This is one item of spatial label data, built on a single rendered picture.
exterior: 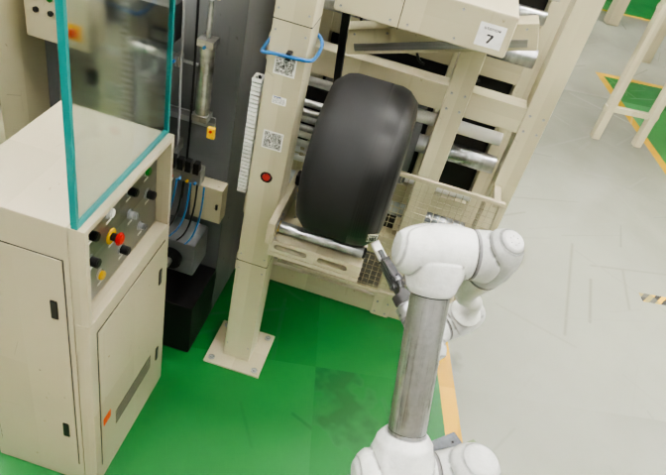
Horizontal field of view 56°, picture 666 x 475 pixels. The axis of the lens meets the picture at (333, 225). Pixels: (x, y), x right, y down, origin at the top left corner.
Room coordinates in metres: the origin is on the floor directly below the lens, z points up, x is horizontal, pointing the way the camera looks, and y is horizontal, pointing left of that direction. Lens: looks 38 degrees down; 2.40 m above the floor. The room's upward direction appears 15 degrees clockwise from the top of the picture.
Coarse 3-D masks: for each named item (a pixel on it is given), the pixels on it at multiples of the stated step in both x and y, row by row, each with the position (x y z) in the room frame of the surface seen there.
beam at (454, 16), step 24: (336, 0) 2.16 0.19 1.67; (360, 0) 2.16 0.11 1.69; (384, 0) 2.15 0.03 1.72; (408, 0) 2.15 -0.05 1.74; (432, 0) 2.14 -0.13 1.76; (456, 0) 2.14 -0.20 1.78; (480, 0) 2.19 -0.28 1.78; (504, 0) 2.26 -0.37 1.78; (408, 24) 2.14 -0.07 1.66; (432, 24) 2.14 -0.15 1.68; (456, 24) 2.13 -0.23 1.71; (480, 24) 2.13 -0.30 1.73; (504, 24) 2.12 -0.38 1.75; (480, 48) 2.13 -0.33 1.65; (504, 48) 2.12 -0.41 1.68
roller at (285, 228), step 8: (280, 224) 1.84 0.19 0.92; (288, 224) 1.84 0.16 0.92; (280, 232) 1.83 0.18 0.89; (288, 232) 1.82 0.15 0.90; (296, 232) 1.82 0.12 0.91; (304, 232) 1.83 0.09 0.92; (304, 240) 1.82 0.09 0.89; (312, 240) 1.82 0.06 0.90; (320, 240) 1.82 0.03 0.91; (328, 240) 1.82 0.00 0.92; (336, 240) 1.83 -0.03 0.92; (336, 248) 1.81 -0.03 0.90; (344, 248) 1.81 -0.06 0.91; (352, 248) 1.81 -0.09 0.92; (360, 248) 1.82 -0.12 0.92; (360, 256) 1.80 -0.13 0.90
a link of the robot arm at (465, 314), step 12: (468, 288) 1.29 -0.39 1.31; (480, 288) 1.27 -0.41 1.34; (456, 300) 1.56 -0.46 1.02; (468, 300) 1.33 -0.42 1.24; (480, 300) 1.45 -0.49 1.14; (456, 312) 1.52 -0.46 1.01; (468, 312) 1.50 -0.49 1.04; (480, 312) 1.55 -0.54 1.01; (456, 324) 1.50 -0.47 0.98; (468, 324) 1.50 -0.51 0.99; (480, 324) 1.55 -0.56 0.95; (456, 336) 1.49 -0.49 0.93
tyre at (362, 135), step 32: (352, 96) 1.88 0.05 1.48; (384, 96) 1.92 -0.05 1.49; (320, 128) 1.79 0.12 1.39; (352, 128) 1.78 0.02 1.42; (384, 128) 1.80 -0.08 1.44; (320, 160) 1.71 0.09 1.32; (352, 160) 1.72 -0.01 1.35; (384, 160) 1.73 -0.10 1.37; (320, 192) 1.68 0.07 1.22; (352, 192) 1.68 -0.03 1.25; (384, 192) 1.70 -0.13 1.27; (320, 224) 1.70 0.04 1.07; (352, 224) 1.68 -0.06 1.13
